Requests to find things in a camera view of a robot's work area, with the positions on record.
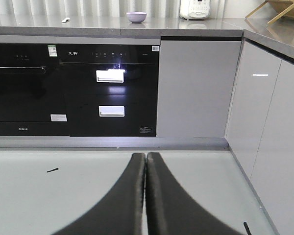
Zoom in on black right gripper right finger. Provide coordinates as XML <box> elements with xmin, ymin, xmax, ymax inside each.
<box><xmin>146</xmin><ymin>152</ymin><xmax>246</xmax><ymax>235</ymax></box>

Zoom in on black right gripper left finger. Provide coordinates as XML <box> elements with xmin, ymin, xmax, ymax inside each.
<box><xmin>55</xmin><ymin>153</ymin><xmax>146</xmax><ymax>235</ymax></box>

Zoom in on lilac plastic bowl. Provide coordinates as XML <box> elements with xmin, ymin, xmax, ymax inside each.
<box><xmin>125</xmin><ymin>12</ymin><xmax>147</xmax><ymax>24</ymax></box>

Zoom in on black drawer appliance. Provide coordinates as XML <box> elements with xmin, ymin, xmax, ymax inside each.
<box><xmin>57</xmin><ymin>44</ymin><xmax>159</xmax><ymax>137</ymax></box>

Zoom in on grey side cabinet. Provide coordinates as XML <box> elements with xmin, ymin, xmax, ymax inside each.
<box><xmin>226</xmin><ymin>40</ymin><xmax>294</xmax><ymax>235</ymax></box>

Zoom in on grey cabinet door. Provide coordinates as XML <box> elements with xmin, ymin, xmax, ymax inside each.
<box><xmin>157</xmin><ymin>41</ymin><xmax>241</xmax><ymax>138</ymax></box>

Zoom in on black built-in oven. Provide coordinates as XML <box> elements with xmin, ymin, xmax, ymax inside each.
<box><xmin>0</xmin><ymin>43</ymin><xmax>68</xmax><ymax>136</ymax></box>

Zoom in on white rice cooker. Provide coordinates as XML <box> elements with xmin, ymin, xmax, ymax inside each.
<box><xmin>179</xmin><ymin>0</ymin><xmax>211</xmax><ymax>20</ymax></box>

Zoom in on wooden rack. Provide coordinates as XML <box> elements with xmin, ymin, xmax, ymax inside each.
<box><xmin>245</xmin><ymin>0</ymin><xmax>294</xmax><ymax>24</ymax></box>

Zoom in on white pleated curtain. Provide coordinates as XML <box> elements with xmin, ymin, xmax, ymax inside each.
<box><xmin>0</xmin><ymin>0</ymin><xmax>261</xmax><ymax>19</ymax></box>

